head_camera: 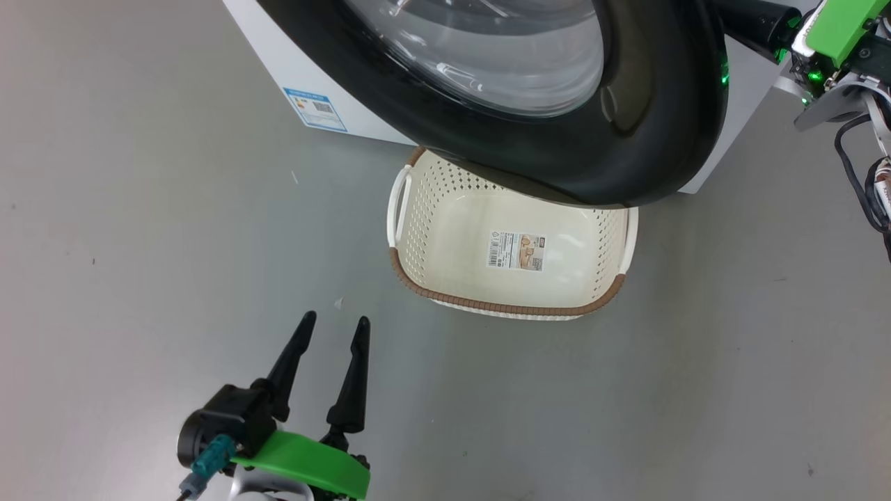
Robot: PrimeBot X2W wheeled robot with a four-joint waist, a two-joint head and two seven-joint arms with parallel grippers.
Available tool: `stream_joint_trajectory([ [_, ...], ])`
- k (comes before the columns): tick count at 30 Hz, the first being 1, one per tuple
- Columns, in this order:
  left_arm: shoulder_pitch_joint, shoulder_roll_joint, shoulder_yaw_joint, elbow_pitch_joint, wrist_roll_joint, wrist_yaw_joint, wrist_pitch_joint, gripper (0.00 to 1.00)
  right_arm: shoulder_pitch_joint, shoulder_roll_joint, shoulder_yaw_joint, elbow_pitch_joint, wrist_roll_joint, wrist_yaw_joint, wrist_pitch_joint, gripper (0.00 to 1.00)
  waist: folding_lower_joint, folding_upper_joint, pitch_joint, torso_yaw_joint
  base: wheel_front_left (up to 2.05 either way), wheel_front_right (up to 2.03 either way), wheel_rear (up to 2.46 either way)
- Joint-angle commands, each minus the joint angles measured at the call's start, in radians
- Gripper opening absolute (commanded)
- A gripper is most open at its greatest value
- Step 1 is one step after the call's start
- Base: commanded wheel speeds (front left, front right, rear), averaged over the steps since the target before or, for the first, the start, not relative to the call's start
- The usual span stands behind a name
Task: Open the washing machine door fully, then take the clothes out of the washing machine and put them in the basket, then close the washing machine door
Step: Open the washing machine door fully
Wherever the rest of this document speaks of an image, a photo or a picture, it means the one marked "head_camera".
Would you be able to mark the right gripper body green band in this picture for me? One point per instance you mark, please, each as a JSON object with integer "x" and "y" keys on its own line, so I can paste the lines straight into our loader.
{"x": 842, "y": 28}

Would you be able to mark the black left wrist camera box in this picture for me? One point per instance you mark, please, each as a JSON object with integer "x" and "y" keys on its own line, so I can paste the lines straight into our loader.
{"x": 230, "y": 417}

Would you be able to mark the white front-load washing machine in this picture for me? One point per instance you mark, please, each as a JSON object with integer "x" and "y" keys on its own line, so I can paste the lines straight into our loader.
{"x": 278, "y": 56}

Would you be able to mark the cream perforated laundry basket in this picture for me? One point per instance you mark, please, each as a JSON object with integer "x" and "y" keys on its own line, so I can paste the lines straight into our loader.
{"x": 452, "y": 243}

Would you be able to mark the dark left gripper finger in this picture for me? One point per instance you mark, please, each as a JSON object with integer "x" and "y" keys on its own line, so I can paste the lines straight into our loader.
{"x": 353, "y": 390}
{"x": 292, "y": 362}

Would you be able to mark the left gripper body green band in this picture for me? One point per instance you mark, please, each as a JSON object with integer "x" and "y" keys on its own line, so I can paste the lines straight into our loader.
{"x": 313, "y": 463}

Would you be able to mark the paper product label in basket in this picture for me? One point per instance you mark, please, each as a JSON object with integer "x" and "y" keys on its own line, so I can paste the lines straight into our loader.
{"x": 515, "y": 252}

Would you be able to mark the black round glass washer door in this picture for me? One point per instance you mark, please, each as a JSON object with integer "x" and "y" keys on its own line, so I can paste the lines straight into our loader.
{"x": 661, "y": 139}

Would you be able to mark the blue energy label sticker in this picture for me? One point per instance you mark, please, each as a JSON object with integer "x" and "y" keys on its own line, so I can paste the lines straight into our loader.
{"x": 314, "y": 110}

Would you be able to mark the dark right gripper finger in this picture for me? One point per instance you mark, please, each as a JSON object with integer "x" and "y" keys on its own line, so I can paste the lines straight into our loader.
{"x": 759, "y": 24}

